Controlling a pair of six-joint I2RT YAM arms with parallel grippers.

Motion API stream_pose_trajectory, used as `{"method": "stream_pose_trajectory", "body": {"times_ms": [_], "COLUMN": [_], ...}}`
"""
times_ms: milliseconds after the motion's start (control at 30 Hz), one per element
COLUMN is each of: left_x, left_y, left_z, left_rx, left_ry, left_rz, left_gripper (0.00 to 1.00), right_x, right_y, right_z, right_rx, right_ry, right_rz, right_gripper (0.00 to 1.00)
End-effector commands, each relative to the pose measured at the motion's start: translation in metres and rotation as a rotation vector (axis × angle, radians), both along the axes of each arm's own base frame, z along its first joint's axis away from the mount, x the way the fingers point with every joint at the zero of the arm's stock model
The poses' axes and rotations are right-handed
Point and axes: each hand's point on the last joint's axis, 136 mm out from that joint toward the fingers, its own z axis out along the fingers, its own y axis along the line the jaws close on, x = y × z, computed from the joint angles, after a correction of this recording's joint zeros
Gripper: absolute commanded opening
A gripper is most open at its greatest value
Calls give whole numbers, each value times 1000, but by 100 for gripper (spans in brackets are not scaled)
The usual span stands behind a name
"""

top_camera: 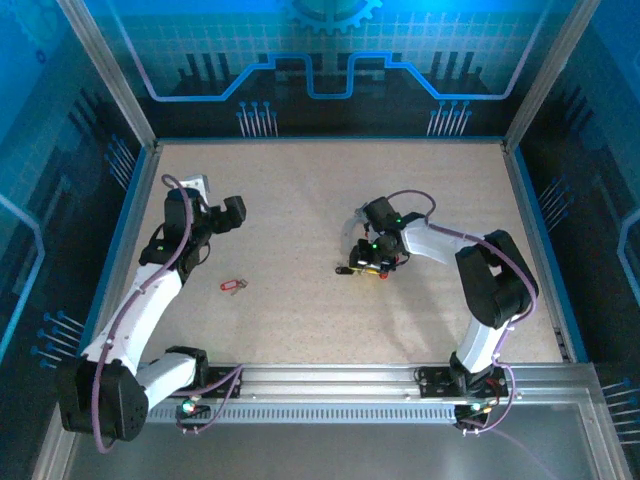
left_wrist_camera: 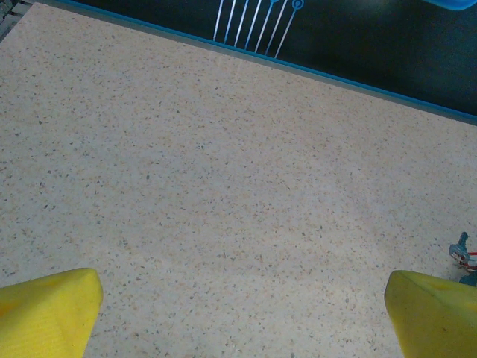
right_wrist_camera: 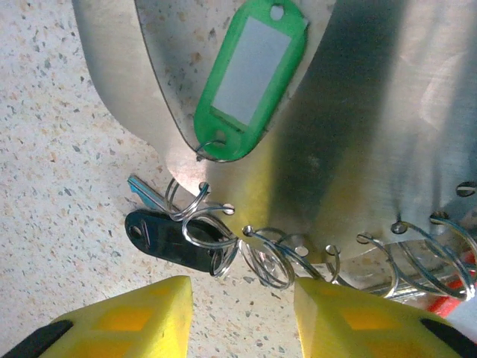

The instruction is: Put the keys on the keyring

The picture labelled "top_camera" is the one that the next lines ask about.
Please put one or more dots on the keyring with keys and tags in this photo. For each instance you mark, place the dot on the keyring with keys and tags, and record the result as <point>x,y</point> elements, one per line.
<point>344,270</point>

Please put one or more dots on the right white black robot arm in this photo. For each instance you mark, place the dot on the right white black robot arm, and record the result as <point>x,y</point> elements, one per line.
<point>430,242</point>

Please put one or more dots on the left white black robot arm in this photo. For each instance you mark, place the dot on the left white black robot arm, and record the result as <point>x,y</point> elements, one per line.
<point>145,300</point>

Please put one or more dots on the right base LED board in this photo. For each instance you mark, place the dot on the right base LED board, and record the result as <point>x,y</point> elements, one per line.
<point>475,409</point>

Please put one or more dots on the base led board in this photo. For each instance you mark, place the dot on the base led board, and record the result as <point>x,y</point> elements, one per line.
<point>189,407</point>
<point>475,409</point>

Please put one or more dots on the left base LED board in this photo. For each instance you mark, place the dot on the left base LED board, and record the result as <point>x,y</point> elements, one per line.
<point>189,407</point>

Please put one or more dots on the grey metal front panel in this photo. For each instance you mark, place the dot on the grey metal front panel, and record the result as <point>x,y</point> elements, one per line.
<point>325,455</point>

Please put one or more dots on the left aluminium side rail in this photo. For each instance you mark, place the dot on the left aluminium side rail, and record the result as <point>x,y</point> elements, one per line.
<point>142,185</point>

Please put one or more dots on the aluminium side rail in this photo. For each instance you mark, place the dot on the aluminium side rail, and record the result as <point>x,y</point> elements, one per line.
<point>142,185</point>
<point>531,225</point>

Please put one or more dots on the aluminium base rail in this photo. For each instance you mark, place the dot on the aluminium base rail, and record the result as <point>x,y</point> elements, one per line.
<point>330,382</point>

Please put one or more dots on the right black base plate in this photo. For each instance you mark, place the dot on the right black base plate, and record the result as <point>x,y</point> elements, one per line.
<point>432,382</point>

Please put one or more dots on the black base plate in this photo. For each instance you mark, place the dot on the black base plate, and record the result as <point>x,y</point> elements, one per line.
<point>220,375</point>
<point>432,382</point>

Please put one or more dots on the right aluminium side rail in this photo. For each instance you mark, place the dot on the right aluminium side rail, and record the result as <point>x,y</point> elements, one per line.
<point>531,225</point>

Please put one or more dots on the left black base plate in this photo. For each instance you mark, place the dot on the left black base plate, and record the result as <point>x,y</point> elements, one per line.
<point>220,375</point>

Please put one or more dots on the left aluminium frame post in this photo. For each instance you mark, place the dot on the left aluminium frame post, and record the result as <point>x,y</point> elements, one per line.
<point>107,70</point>

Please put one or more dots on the aluminium frame post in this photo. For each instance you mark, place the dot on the aluminium frame post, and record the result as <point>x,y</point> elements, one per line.
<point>550,70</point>
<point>107,70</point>

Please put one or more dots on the right aluminium frame post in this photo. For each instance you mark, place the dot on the right aluminium frame post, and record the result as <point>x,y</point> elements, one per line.
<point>550,70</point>

